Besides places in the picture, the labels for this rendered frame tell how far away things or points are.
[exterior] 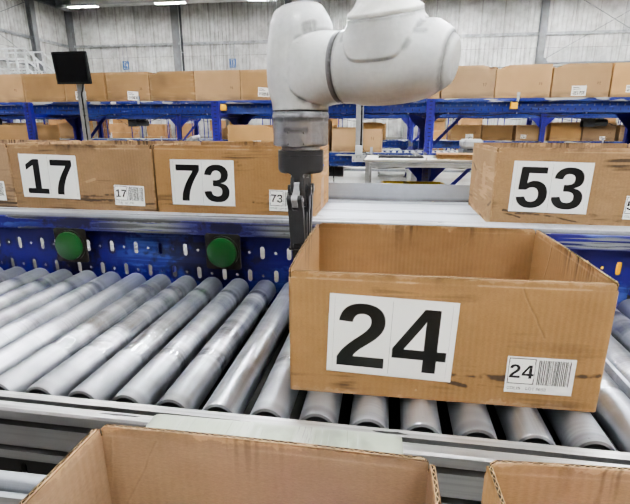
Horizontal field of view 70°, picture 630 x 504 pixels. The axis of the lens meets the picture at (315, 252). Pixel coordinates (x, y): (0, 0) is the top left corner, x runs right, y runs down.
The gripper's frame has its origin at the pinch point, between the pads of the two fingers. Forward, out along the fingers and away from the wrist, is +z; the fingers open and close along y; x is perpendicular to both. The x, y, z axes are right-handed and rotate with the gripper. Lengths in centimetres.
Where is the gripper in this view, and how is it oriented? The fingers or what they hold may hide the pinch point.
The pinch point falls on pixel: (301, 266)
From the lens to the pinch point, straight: 79.8
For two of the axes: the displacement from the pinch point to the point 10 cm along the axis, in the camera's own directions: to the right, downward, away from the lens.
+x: 9.9, 0.4, -1.5
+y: -1.5, 2.7, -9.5
